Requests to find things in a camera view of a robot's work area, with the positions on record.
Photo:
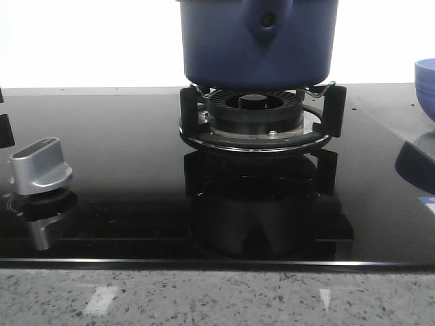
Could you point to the black gas burner head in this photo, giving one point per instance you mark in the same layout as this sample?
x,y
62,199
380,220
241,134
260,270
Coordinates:
x,y
252,115

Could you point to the light blue ceramic bowl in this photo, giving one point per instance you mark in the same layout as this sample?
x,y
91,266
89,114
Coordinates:
x,y
424,85

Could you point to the silver stove control knob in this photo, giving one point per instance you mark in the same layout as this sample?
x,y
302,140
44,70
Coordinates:
x,y
40,167

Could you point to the blue white cooktop sticker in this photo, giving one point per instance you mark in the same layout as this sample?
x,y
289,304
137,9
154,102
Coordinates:
x,y
429,202

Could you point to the black pot support grate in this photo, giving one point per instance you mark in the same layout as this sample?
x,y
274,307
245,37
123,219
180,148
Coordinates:
x,y
322,107

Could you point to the black glass cooktop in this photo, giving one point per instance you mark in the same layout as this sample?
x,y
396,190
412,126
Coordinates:
x,y
140,198

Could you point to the black left burner grate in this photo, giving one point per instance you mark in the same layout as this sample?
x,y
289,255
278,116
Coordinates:
x,y
6,134

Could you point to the dark blue cooking pot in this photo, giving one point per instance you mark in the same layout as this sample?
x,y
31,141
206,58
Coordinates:
x,y
257,45

